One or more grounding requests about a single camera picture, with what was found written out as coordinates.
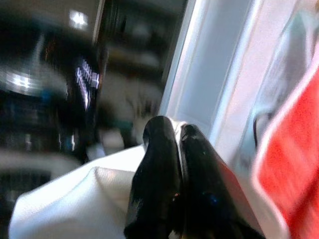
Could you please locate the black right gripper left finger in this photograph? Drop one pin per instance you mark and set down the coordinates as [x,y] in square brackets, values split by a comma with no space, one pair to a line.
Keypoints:
[157,174]

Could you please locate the white washing machine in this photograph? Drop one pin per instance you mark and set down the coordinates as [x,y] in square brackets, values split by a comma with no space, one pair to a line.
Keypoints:
[224,64]

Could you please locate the white cloth garment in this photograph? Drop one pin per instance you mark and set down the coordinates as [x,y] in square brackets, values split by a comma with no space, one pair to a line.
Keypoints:
[82,199]

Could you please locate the black appliance with lit display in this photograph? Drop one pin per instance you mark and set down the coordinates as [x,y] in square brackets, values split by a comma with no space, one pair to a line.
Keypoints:
[49,82]

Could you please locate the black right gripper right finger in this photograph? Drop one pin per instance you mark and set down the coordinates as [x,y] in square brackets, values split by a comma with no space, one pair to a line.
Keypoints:
[207,189]

